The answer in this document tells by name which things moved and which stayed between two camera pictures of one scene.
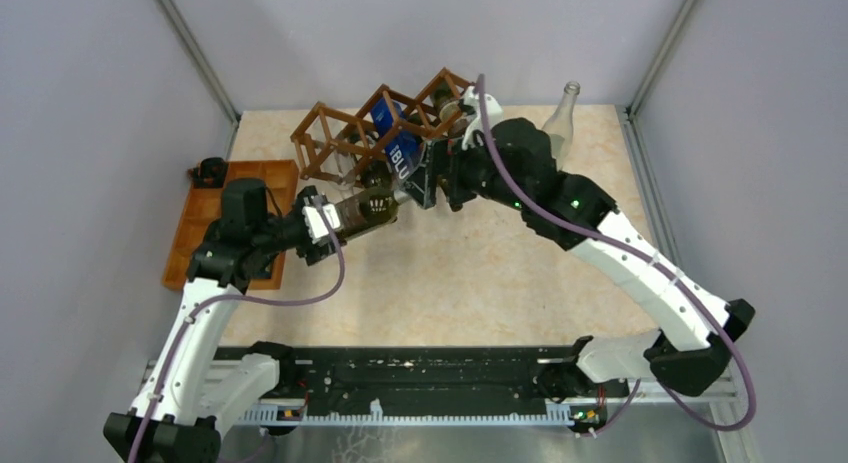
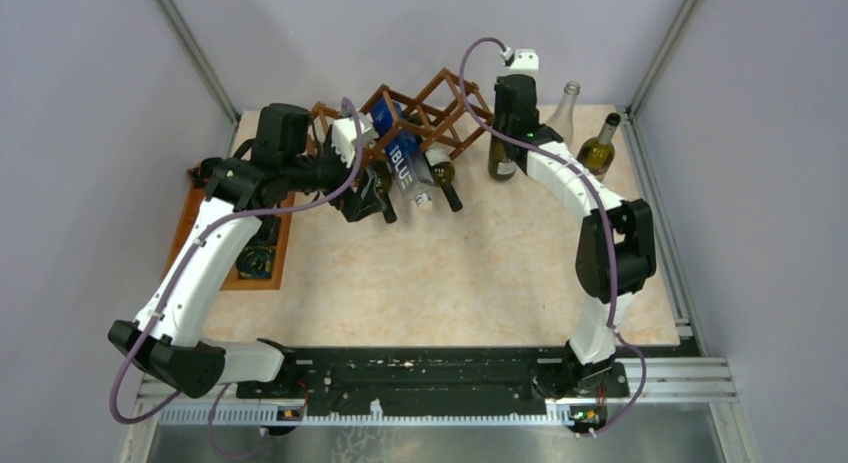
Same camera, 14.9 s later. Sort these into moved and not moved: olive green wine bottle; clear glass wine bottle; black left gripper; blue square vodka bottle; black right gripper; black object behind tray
Moved: black left gripper; olive green wine bottle; black right gripper
Not moved: black object behind tray; clear glass wine bottle; blue square vodka bottle
